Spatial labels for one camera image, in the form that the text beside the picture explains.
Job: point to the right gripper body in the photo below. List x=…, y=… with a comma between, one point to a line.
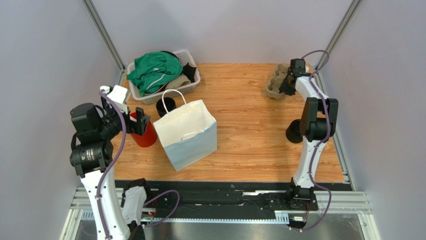
x=287, y=84

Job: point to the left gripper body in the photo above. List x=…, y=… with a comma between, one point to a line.
x=114, y=122

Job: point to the cardboard cup carrier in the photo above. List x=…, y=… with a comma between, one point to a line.
x=273, y=84

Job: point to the black cup stack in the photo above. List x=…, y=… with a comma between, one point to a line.
x=165, y=105

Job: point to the white paper bag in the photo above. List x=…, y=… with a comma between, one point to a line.
x=187, y=133

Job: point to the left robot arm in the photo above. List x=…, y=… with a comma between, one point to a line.
x=91, y=155

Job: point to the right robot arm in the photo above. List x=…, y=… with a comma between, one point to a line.
x=316, y=125

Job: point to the red cup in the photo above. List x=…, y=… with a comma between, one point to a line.
x=148, y=138

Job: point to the white plastic basket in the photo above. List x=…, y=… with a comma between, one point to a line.
x=184, y=57

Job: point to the green cloth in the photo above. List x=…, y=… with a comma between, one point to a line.
x=153, y=70

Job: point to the beige cloth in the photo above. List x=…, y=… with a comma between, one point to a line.
x=181, y=80

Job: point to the black cloth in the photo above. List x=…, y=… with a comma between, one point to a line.
x=188, y=70

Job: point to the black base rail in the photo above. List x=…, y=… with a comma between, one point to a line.
x=223, y=200

